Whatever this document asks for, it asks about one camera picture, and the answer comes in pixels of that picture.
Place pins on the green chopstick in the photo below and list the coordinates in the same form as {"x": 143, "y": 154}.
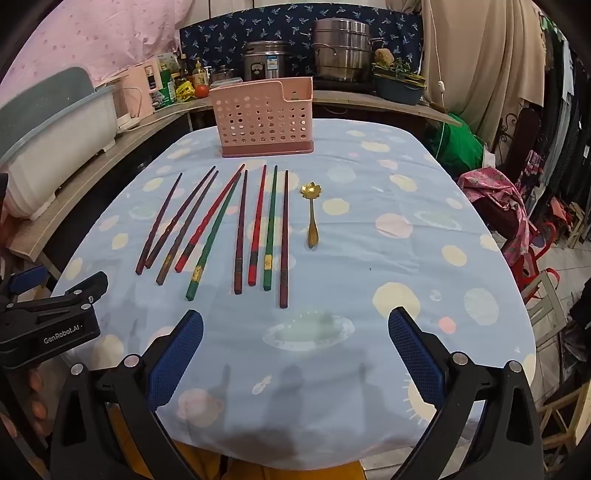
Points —
{"x": 214, "y": 237}
{"x": 271, "y": 228}

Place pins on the person's left hand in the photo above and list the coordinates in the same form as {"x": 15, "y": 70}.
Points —
{"x": 38, "y": 401}

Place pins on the hanging clothes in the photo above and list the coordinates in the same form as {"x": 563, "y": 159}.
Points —
{"x": 568, "y": 115}

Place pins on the brown chopstick gold label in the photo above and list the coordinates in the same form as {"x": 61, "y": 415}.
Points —
{"x": 188, "y": 227}

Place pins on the light blue dotted tablecloth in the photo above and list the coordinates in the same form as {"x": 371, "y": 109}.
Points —
{"x": 369, "y": 277}

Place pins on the yellow plastic bag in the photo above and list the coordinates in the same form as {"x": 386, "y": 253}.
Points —
{"x": 184, "y": 91}

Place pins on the steel steamer pot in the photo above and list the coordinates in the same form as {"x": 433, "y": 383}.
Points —
{"x": 341, "y": 50}

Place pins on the pink perforated utensil holder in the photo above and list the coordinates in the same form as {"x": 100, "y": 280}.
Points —
{"x": 258, "y": 120}

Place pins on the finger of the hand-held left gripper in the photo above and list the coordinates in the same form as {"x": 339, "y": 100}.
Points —
{"x": 28, "y": 281}
{"x": 87, "y": 287}

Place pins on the blue basin with greens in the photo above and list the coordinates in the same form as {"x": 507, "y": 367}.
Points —
{"x": 397, "y": 92}

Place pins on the green bag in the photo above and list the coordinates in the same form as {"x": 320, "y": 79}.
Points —
{"x": 457, "y": 147}

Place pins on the white dish rack bin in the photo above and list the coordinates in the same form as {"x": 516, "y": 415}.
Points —
{"x": 55, "y": 138}

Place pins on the glass food container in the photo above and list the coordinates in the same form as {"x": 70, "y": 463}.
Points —
{"x": 222, "y": 83}

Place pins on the blue patterned cloth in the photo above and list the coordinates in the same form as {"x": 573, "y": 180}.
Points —
{"x": 300, "y": 27}

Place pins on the steel rice cooker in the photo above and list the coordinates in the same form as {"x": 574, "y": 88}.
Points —
{"x": 265, "y": 64}

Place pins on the yellow-brown sponge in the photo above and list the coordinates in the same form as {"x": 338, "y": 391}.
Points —
{"x": 384, "y": 56}

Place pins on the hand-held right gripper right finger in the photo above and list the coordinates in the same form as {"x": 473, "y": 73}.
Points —
{"x": 415, "y": 357}

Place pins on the dark maroon chopstick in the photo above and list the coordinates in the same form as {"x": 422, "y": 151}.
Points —
{"x": 241, "y": 230}
{"x": 159, "y": 224}
{"x": 181, "y": 217}
{"x": 285, "y": 240}

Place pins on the pink kitchen appliance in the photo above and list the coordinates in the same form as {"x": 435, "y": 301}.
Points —
{"x": 138, "y": 92}

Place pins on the beige curtain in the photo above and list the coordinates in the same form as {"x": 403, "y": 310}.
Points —
{"x": 485, "y": 55}

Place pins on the pink dotted cloth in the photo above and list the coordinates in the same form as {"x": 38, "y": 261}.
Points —
{"x": 92, "y": 37}

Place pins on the pink floral bag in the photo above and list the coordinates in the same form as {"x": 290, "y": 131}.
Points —
{"x": 489, "y": 184}

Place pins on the red chopstick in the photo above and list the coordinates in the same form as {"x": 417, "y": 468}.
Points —
{"x": 258, "y": 225}
{"x": 210, "y": 218}

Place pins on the red tomato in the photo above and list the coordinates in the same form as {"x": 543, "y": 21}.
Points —
{"x": 202, "y": 91}

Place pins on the green packet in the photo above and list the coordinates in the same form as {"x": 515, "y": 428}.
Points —
{"x": 166, "y": 87}

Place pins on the yellow oil bottle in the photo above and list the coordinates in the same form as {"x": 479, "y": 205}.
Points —
{"x": 198, "y": 74}

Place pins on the wooden stool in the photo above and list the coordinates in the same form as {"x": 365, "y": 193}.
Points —
{"x": 575, "y": 415}

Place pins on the dark glass bottle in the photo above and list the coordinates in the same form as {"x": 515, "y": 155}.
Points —
{"x": 183, "y": 69}

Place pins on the gold flower spoon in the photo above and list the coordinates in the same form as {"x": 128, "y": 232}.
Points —
{"x": 310, "y": 189}

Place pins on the dark wooden chair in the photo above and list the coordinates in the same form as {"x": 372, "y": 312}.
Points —
{"x": 526, "y": 134}

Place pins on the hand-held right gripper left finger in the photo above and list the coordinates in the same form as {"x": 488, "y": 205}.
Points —
{"x": 175, "y": 357}

